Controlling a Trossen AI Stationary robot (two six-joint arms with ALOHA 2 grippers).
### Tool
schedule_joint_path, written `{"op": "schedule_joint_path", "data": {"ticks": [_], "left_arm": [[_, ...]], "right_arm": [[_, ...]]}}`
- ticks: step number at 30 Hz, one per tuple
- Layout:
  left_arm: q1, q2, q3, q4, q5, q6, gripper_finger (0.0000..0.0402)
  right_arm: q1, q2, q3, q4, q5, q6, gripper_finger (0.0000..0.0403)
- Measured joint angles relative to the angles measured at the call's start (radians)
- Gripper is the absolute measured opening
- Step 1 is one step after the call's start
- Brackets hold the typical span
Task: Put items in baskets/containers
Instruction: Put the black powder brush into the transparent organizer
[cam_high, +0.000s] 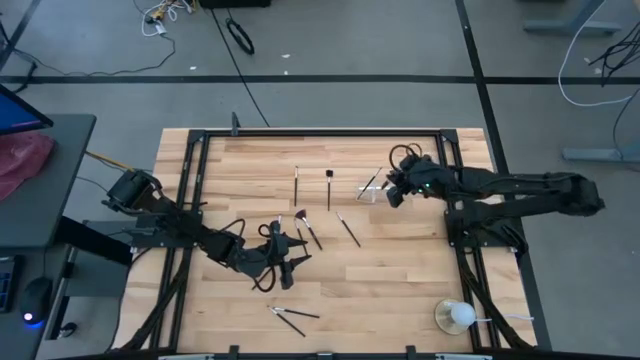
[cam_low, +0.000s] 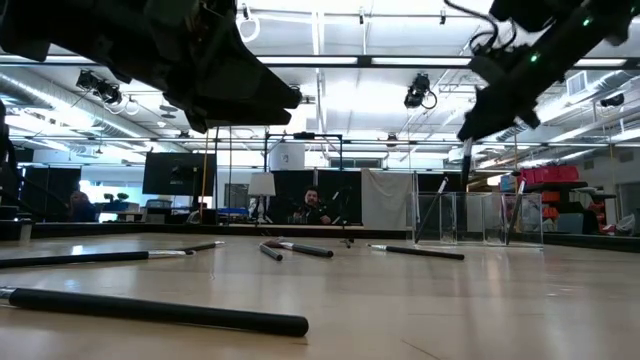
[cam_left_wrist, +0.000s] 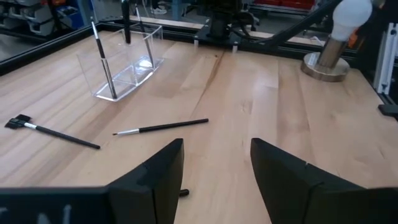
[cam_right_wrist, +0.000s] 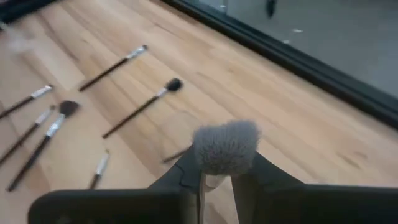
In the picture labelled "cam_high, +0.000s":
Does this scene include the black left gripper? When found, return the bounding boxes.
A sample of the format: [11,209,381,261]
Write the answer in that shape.
[264,230,313,292]

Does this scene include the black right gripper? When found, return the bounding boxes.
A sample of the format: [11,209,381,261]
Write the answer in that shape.
[387,153,444,209]

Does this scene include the fan makeup brush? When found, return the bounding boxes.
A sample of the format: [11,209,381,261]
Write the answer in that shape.
[294,208,324,252]

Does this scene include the black desk crossbar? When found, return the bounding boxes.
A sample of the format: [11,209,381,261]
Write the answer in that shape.
[53,215,134,267]

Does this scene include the grey table foot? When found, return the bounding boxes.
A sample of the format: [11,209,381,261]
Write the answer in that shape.
[522,0,624,37]
[561,144,640,164]

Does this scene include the black box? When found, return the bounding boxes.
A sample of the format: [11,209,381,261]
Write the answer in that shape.
[198,0,273,10]

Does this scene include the grey desk leg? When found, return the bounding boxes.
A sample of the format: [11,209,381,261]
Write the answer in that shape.
[45,245,81,342]

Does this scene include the dark grey desk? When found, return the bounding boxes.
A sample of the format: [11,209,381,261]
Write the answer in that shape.
[0,113,98,251]

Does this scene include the black computer mouse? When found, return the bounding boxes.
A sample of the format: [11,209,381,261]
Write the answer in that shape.
[18,276,54,327]

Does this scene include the black keyboard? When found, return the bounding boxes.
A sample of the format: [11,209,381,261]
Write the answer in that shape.
[0,254,22,315]

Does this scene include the red cloth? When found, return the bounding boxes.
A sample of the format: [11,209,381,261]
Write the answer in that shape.
[0,131,57,202]

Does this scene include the computer monitor blue screen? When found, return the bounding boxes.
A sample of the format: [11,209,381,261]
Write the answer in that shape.
[0,82,55,136]

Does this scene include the black aluminium rig frame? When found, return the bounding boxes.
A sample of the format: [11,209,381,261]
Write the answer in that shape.
[112,127,539,360]

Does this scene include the long black floor cable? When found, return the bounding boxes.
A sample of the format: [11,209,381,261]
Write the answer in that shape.
[209,7,271,129]

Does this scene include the white lamp cable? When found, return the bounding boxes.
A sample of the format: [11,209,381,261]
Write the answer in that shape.
[473,313,535,324]

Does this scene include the coiled black cable loop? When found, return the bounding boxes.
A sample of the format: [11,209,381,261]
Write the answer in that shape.
[224,17,256,56]

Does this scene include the yellow cables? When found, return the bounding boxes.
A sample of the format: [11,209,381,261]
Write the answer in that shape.
[83,149,136,174]

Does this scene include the white floor cable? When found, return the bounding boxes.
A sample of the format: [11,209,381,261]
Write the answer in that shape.
[557,0,640,109]

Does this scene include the black cable bundle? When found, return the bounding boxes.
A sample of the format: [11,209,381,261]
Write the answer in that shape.
[588,29,640,87]

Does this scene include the white and yellow cable bundle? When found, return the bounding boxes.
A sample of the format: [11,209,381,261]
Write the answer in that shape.
[132,0,197,38]

